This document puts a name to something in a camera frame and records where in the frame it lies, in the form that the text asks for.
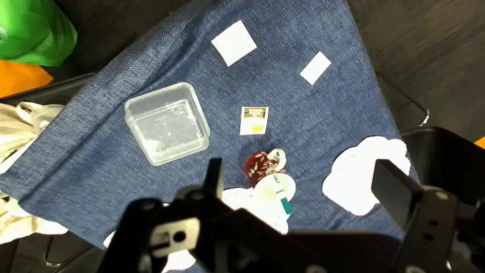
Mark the large white paper square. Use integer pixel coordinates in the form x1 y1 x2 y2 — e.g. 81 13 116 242
211 21 257 66

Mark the blue denim cloth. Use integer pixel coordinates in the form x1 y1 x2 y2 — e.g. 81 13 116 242
0 0 401 245

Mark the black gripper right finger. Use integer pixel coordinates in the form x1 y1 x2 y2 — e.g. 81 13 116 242
372 159 458 273

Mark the small white paper square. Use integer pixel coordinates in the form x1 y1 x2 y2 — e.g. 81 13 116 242
301 51 333 84

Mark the clear plastic square container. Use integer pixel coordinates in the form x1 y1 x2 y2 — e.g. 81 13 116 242
125 81 211 166

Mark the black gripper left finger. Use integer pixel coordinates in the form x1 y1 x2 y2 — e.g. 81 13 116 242
204 157 223 197

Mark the small yellow picture card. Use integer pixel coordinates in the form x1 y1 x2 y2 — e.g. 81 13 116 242
240 106 269 134

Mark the white paper doily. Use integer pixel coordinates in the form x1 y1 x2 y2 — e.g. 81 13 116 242
322 136 411 216
104 186 292 273

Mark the cream cloth bag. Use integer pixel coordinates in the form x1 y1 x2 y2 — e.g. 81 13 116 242
0 101 67 244

